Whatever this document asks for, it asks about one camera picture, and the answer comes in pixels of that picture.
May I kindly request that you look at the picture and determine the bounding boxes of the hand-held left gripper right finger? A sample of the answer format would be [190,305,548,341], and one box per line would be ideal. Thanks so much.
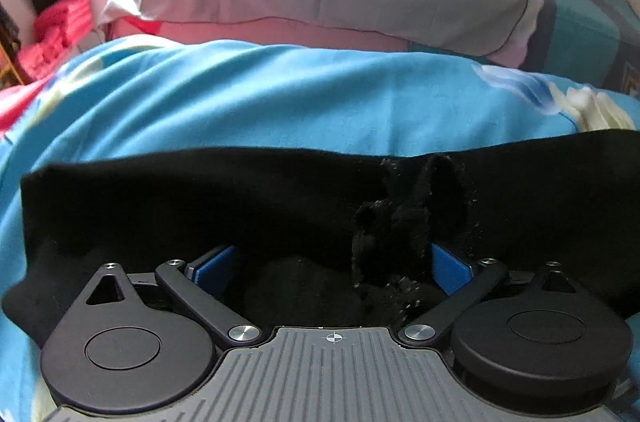
[398,243,577,349]

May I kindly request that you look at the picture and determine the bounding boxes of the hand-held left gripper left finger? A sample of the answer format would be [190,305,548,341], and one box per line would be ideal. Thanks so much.
[85,244,264,349]

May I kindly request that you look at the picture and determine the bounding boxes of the black pants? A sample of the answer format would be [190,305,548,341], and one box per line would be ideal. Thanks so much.
[1,128,640,351]

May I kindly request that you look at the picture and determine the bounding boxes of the blue floral bed sheet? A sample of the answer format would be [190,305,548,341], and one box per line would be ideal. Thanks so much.
[0,37,640,422]

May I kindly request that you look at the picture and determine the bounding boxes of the teal grey plaid pillow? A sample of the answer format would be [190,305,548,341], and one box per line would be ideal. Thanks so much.
[510,0,640,90]

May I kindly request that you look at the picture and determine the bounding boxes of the pile of red clothes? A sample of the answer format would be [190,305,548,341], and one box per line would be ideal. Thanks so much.
[12,0,97,79]

